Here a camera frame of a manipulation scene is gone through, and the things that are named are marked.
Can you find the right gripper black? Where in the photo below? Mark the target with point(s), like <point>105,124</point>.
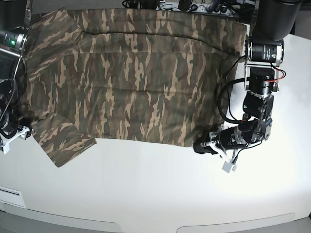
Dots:
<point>10,126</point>

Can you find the white label plate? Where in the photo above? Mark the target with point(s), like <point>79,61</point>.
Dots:
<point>12,197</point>

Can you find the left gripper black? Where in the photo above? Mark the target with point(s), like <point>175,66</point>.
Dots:
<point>238,137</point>

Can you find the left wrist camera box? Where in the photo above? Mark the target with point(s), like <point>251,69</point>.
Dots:
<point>229,166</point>

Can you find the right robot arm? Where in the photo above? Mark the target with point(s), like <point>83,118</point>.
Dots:
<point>15,18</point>

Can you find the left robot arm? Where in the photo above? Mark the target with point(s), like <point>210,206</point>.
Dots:
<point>264,53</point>

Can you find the camouflage T-shirt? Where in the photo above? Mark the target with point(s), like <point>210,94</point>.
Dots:
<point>131,74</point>

